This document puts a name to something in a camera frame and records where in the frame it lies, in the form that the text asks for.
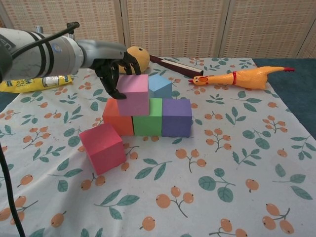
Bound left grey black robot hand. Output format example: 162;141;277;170
78;39;142;100

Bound light pink foam cube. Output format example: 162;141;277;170
116;74;151;117

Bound light blue foam cube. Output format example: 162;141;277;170
148;75;173;99

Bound orange foam cube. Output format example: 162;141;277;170
102;98;134;136

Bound green foam cube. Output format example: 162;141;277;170
132;98;163;137

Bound purple foam cube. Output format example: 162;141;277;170
161;98;193;138

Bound yellow plush animal toy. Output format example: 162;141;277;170
118;45;151;76

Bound beige woven folding screen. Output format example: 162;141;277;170
0;0;316;60

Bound dark red folded fan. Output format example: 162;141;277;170
149;54;204;78

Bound yellow marshmallow snack bag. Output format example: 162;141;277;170
0;75;74;93

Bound magenta foam cube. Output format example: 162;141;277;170
79;122;127;176

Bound yellow rubber chicken toy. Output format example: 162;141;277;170
189;66;296;90

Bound floral print tablecloth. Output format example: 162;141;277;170
0;57;316;237

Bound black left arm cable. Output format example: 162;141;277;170
0;21;80;237

